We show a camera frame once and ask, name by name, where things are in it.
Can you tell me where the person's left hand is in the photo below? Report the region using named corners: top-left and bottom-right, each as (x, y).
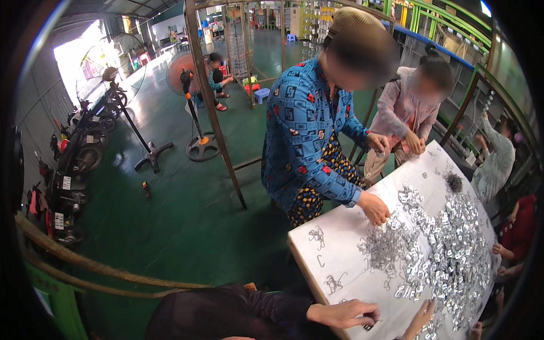
top-left (306, 299), bottom-right (381, 330)

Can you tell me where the person's right hand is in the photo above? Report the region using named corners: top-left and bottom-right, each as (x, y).
top-left (401, 299), bottom-right (437, 340)

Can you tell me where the white table board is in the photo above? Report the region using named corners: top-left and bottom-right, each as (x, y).
top-left (288, 140), bottom-right (502, 340)

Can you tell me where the heap of silver metal clips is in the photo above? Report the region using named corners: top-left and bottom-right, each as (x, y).
top-left (393, 183), bottom-right (494, 340)

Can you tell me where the person's body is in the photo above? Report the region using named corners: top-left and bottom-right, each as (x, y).
top-left (144, 284), bottom-right (256, 340)

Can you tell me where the rusty pipe railing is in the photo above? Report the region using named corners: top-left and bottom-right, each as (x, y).
top-left (15, 212), bottom-right (217, 300)

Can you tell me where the orange standing fan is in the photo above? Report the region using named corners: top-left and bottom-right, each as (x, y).
top-left (165, 52), bottom-right (221, 163)

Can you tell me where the hanging rack of metal parts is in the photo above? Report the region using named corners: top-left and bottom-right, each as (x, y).
top-left (223, 3), bottom-right (256, 81)

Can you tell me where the green metal bin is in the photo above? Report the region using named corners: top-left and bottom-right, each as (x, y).
top-left (23, 260), bottom-right (91, 340)

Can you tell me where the row of parked motorbikes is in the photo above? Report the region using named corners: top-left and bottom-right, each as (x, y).
top-left (25, 87), bottom-right (128, 249)

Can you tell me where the large black standing fan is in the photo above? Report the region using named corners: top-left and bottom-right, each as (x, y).
top-left (76, 32), bottom-right (175, 174)

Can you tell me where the tangled wire hooks cluster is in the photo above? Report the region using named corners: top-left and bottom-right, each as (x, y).
top-left (324, 272), bottom-right (348, 296)
top-left (309, 226), bottom-right (326, 251)

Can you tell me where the heap of grey wire hooks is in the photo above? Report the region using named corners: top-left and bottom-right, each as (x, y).
top-left (356, 212), bottom-right (420, 291)

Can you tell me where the rusty metal frame rack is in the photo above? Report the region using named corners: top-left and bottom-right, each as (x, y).
top-left (184, 0), bottom-right (398, 211)

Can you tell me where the green metal frame structure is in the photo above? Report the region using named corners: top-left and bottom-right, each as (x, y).
top-left (361, 0), bottom-right (538, 158)

